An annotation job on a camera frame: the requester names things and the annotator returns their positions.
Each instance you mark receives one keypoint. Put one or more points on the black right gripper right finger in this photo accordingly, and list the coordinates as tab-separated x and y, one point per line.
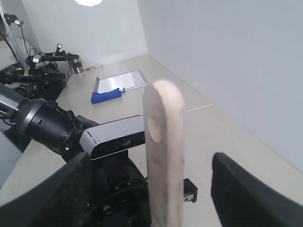
242	200

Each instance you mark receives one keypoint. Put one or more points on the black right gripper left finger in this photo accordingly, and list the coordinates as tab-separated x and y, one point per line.
59	201

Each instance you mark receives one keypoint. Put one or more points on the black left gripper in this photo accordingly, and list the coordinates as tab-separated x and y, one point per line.
120	195

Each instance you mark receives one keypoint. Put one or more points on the wooden paint brush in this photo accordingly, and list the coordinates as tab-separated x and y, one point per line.
164	122

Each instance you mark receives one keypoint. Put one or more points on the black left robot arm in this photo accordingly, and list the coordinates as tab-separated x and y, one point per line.
60	131

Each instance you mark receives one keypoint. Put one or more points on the red white marker pen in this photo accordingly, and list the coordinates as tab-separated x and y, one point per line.
93	67

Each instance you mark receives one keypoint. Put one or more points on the silver metal cup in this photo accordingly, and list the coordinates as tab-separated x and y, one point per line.
77	66

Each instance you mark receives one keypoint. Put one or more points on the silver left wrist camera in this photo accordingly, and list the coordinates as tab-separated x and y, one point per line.
113	137

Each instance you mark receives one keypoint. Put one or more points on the black camera rig equipment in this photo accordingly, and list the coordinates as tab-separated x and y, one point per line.
31	73

